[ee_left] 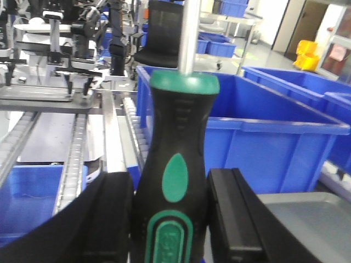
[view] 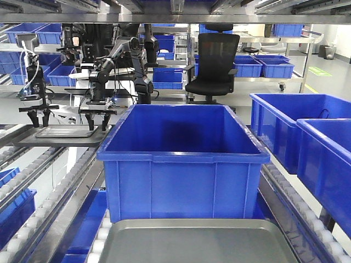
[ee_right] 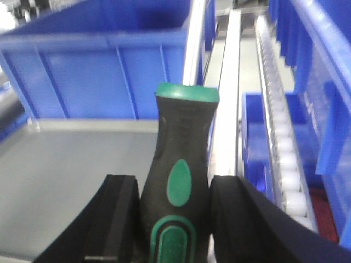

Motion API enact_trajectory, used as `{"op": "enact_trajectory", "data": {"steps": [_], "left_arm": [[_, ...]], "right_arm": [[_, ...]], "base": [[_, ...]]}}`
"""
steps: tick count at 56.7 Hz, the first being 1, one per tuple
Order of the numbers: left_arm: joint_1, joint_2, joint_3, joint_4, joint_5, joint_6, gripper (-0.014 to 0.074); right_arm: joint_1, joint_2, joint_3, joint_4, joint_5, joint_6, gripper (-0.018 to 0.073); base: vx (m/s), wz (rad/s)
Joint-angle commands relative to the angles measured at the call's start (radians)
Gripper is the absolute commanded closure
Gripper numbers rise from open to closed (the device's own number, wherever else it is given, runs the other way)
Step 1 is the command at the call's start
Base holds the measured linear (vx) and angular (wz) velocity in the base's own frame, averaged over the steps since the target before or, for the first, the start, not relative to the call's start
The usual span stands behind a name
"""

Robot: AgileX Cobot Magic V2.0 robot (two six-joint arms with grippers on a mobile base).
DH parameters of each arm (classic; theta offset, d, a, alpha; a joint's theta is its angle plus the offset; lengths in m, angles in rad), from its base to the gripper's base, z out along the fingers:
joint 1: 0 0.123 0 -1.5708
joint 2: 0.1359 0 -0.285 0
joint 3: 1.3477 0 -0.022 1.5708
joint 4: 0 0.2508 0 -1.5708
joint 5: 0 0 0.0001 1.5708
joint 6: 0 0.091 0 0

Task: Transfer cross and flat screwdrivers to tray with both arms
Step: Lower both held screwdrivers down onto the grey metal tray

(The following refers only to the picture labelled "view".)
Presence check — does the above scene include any distant robot arm left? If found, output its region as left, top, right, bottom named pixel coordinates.
left=16, top=33, right=59, bottom=128

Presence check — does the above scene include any large metal tray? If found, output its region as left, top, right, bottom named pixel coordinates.
left=99, top=219, right=298, bottom=262

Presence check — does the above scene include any distant grey tray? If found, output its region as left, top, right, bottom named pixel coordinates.
left=35, top=125, right=98, bottom=138

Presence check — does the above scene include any blue bin centre shelf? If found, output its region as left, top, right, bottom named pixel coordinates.
left=97, top=105, right=270, bottom=222

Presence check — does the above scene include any black office chair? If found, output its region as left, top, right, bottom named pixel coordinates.
left=184, top=24, right=240, bottom=105

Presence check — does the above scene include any blue bin right rear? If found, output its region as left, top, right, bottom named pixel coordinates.
left=250, top=93, right=350, bottom=174

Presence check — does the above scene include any blue bin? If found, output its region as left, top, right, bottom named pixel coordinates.
left=297, top=119, right=350, bottom=226
left=250, top=93, right=350, bottom=174

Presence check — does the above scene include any blue bin right front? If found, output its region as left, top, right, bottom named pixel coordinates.
left=297, top=119, right=350, bottom=226

